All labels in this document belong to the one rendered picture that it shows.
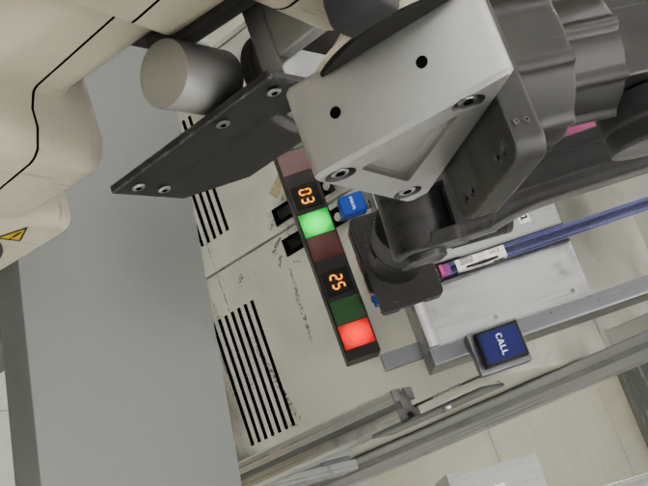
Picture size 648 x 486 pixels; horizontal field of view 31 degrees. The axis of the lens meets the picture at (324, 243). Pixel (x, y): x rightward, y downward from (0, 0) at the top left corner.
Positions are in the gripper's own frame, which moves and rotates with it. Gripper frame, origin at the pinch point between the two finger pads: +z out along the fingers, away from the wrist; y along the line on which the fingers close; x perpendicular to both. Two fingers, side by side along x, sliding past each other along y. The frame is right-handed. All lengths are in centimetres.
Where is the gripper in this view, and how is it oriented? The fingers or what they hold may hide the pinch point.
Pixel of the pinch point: (389, 281)
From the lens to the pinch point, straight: 124.9
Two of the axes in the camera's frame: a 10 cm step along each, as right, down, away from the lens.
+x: -9.4, 3.1, -1.2
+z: -0.3, 3.0, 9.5
